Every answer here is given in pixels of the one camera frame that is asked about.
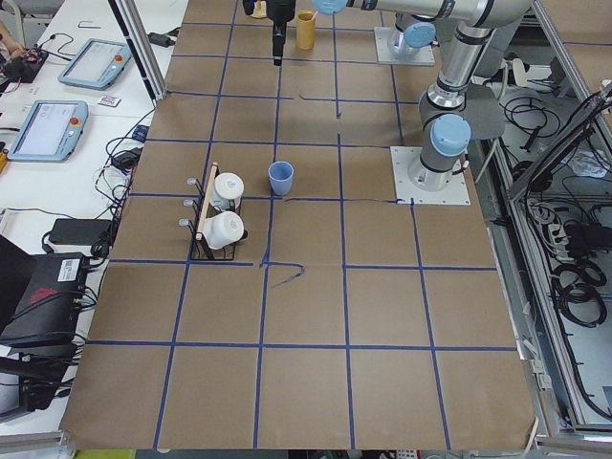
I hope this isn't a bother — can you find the white mug upper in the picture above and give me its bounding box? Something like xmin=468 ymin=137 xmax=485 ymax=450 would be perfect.
xmin=210 ymin=172 xmax=245 ymax=211

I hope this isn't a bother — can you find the blue plastic cup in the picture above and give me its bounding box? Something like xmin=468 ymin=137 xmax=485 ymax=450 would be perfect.
xmin=268 ymin=161 xmax=295 ymax=196

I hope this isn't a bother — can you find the black computer box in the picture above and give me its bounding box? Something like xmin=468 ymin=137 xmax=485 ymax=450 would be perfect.
xmin=1 ymin=252 xmax=89 ymax=348

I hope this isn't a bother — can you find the teach pendant upper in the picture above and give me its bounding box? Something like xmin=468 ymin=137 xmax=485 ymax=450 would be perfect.
xmin=57 ymin=38 xmax=132 ymax=90

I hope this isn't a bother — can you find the teach pendant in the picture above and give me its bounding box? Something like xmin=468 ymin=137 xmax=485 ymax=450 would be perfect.
xmin=57 ymin=38 xmax=132 ymax=90
xmin=8 ymin=99 xmax=89 ymax=163

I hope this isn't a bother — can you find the black power adapter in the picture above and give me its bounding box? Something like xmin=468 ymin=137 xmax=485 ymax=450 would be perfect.
xmin=49 ymin=218 xmax=111 ymax=246

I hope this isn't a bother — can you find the aluminium frame post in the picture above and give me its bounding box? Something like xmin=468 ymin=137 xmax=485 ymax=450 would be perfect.
xmin=108 ymin=0 xmax=166 ymax=101

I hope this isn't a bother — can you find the teach pendant lower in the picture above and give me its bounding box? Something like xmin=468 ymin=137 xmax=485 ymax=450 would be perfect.
xmin=8 ymin=99 xmax=89 ymax=163

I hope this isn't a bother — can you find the black wire mug rack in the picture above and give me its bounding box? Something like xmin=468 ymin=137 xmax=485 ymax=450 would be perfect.
xmin=178 ymin=162 xmax=248 ymax=261

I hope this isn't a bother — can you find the white mug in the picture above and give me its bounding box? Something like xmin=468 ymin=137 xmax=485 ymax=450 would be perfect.
xmin=210 ymin=172 xmax=245 ymax=211
xmin=204 ymin=211 xmax=248 ymax=250

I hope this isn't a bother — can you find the yellow tall cup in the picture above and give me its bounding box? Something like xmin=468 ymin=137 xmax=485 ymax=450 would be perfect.
xmin=296 ymin=11 xmax=316 ymax=51

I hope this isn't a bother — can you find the white mug lower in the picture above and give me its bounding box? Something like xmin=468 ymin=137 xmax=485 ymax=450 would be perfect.
xmin=204 ymin=211 xmax=248 ymax=250

